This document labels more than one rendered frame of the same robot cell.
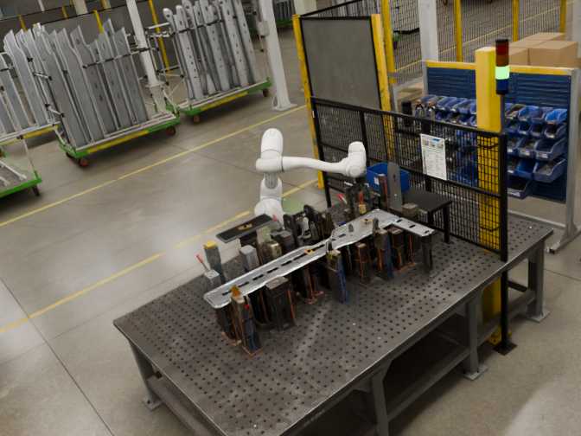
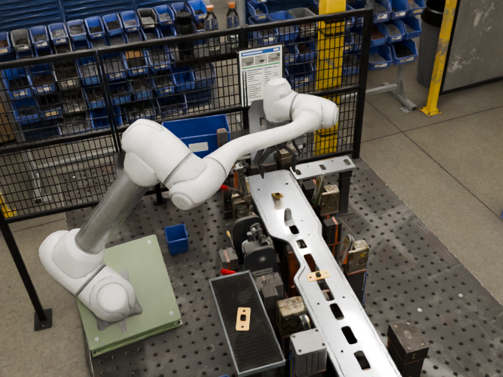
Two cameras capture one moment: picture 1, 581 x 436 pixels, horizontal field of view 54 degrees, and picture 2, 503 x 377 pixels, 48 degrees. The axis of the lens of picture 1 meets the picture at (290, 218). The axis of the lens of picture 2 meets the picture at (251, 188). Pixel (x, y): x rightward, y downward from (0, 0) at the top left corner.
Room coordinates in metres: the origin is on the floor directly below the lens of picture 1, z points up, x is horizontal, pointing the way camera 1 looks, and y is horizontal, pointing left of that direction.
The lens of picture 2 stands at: (2.95, 1.33, 2.52)
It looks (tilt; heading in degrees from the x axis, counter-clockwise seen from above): 38 degrees down; 285
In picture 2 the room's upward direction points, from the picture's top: 3 degrees counter-clockwise
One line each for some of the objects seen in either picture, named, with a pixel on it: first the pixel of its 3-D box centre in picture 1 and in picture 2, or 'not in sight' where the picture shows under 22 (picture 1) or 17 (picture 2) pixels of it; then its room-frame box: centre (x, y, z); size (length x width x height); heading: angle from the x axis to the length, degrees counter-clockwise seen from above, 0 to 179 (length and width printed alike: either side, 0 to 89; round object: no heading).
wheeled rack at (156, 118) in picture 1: (108, 97); not in sight; (9.84, 2.64, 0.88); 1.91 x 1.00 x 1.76; 121
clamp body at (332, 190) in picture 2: (382, 254); (326, 220); (3.10, -0.53, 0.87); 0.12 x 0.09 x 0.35; 29
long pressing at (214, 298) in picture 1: (307, 253); (322, 280); (3.07, -0.06, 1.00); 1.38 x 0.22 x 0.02; 119
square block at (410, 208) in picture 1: (411, 229); (286, 178); (3.33, -0.78, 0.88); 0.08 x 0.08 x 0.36; 29
